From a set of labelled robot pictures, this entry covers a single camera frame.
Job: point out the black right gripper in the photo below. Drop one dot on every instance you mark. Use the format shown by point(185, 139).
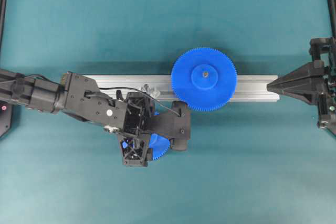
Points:
point(314, 82)

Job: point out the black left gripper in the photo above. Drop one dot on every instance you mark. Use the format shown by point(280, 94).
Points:
point(140, 108)

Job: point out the small blue gear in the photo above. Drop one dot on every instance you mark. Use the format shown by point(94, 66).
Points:
point(160, 146)

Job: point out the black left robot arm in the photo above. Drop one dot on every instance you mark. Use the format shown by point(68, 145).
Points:
point(80, 98)

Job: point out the large blue gear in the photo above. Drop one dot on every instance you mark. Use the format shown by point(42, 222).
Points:
point(204, 78)

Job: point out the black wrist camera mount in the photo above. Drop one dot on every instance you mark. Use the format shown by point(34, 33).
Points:
point(174, 127)

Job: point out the silver aluminium extrusion rail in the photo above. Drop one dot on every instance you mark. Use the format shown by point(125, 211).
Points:
point(250, 88)

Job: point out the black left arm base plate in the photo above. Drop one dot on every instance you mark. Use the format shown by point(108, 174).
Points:
point(6, 114)

